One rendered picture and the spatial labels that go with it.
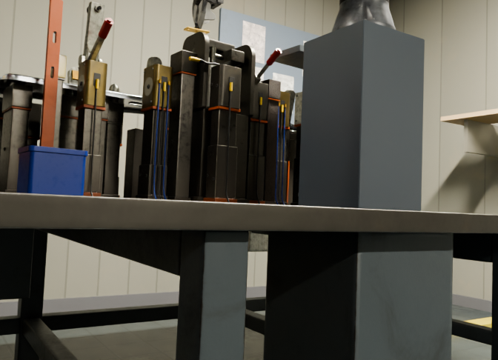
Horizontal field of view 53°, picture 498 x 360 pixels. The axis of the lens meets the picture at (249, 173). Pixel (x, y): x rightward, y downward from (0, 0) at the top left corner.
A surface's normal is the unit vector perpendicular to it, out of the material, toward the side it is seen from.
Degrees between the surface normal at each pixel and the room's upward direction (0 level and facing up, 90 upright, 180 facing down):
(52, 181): 90
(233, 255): 90
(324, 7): 90
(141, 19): 90
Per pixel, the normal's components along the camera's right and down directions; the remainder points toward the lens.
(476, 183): -0.84, -0.07
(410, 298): 0.55, -0.03
